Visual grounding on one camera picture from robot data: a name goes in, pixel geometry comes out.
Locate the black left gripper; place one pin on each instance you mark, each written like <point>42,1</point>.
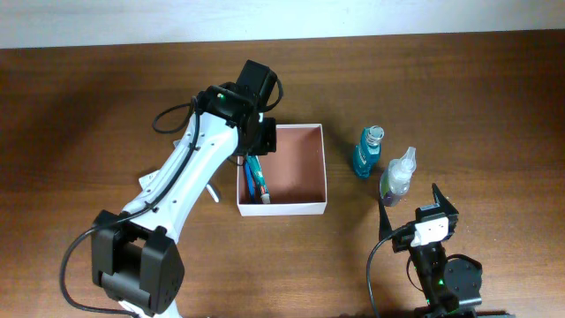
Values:
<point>269,140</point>

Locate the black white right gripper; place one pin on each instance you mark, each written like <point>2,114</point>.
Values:
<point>452,215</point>

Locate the green toothpaste tube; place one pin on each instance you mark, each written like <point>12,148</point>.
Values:
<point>256,170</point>

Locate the blue disposable razor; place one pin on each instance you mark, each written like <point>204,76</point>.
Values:
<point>250,180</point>

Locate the white green packet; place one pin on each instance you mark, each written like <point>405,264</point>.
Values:
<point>145,180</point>

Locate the blue white toothbrush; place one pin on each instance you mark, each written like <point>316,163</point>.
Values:
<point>213,193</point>

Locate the clear purple spray bottle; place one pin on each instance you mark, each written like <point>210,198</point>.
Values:
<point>396,179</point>

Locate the pink open cardboard box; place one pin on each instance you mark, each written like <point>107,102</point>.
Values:
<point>295,175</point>

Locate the teal mouthwash bottle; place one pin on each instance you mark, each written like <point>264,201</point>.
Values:
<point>367,151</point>

